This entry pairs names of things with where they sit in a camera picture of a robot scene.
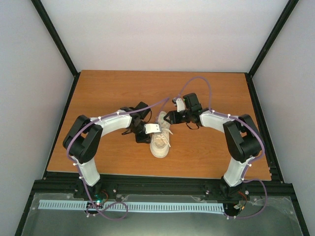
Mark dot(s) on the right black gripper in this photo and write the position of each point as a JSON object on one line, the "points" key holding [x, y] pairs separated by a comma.
{"points": [[173, 117]]}

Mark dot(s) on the white sneaker shoe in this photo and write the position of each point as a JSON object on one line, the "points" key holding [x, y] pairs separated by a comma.
{"points": [[157, 152]]}

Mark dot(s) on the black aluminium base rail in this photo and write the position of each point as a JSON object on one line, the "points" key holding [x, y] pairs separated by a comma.
{"points": [[114, 187]]}

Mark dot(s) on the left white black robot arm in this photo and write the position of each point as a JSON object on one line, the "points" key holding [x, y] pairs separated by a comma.
{"points": [[83, 138]]}

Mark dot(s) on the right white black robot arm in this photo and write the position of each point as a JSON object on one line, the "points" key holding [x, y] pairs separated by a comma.
{"points": [[243, 139]]}

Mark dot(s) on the black frame post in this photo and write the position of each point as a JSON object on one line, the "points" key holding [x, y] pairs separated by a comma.
{"points": [[281, 21], [55, 36]]}

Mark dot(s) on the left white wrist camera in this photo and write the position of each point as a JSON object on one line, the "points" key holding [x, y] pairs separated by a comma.
{"points": [[152, 128]]}

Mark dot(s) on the white shoelace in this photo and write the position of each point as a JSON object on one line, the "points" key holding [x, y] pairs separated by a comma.
{"points": [[162, 140]]}

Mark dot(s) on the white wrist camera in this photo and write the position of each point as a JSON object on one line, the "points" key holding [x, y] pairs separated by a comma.
{"points": [[152, 128], [179, 104]]}

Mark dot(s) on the left black frame post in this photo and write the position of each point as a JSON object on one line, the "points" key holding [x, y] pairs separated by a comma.
{"points": [[55, 36]]}

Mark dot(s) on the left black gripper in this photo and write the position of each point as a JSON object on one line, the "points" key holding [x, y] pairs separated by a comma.
{"points": [[141, 139]]}

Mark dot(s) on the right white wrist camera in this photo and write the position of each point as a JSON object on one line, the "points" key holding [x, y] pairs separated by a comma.
{"points": [[179, 104]]}

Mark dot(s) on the right black frame post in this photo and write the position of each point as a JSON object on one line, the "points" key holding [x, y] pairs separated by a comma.
{"points": [[281, 21]]}

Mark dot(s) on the light blue slotted cable duct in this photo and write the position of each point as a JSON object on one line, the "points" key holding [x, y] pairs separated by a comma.
{"points": [[139, 207]]}

